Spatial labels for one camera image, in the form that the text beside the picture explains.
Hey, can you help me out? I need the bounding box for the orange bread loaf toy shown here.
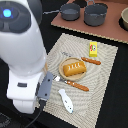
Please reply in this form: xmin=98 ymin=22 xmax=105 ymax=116
xmin=63 ymin=61 xmax=86 ymax=76

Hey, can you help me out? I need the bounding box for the dark grey pot right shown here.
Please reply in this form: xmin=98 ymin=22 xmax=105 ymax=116
xmin=84 ymin=0 xmax=107 ymax=26

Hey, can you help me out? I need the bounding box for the beige bowl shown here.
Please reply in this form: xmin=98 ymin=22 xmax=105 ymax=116
xmin=121 ymin=7 xmax=128 ymax=30

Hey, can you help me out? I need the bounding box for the fork with wooden handle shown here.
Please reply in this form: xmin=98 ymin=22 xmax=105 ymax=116
xmin=53 ymin=75 xmax=89 ymax=91

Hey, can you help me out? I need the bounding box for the yellow butter box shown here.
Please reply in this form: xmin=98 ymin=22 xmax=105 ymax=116
xmin=89 ymin=42 xmax=97 ymax=57

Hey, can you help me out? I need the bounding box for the white fish toy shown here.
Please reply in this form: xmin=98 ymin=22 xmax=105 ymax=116
xmin=59 ymin=89 xmax=73 ymax=113

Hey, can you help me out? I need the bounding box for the knife with wooden handle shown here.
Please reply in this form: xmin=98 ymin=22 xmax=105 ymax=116
xmin=61 ymin=52 xmax=101 ymax=65

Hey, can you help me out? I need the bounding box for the tan wooden plate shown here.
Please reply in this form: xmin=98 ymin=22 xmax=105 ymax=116
xmin=59 ymin=57 xmax=87 ymax=81

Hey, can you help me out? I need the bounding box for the dark grey pot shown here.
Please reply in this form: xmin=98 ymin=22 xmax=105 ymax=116
xmin=84 ymin=0 xmax=107 ymax=26
xmin=43 ymin=2 xmax=81 ymax=22

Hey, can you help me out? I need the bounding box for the beige woven placemat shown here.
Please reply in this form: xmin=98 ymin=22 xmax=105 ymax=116
xmin=33 ymin=32 xmax=119 ymax=128

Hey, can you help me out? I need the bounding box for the dark grey pot left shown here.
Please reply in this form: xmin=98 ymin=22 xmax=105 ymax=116
xmin=43 ymin=2 xmax=81 ymax=22

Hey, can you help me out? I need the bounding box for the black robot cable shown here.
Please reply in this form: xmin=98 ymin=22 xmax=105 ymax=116
xmin=21 ymin=99 xmax=48 ymax=128

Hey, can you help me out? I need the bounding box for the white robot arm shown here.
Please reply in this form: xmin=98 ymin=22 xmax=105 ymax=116
xmin=0 ymin=0 xmax=48 ymax=114

